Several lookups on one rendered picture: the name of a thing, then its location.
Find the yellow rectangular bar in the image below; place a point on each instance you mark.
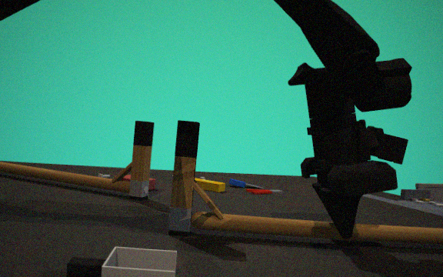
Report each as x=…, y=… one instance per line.
x=211, y=185

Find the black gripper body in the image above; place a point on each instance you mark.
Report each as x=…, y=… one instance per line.
x=336, y=163

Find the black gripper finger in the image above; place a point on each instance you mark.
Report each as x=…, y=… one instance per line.
x=316, y=187
x=343, y=210

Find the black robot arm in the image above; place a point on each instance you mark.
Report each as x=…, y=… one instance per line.
x=351, y=76

